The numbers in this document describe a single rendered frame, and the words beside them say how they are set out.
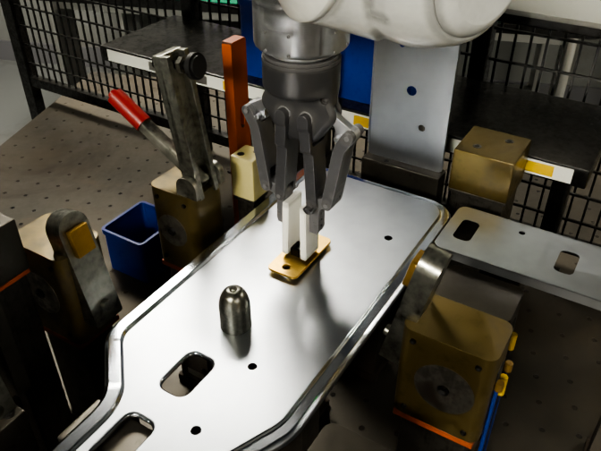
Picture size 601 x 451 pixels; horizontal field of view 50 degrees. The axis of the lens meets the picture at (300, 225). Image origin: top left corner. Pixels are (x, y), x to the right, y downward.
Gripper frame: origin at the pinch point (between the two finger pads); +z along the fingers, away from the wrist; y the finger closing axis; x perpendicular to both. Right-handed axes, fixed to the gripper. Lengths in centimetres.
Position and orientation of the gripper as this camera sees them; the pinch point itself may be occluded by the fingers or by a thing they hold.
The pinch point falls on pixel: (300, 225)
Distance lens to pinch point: 71.5
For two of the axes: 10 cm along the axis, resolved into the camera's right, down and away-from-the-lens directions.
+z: 0.0, 8.1, 5.8
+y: 8.5, 3.1, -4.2
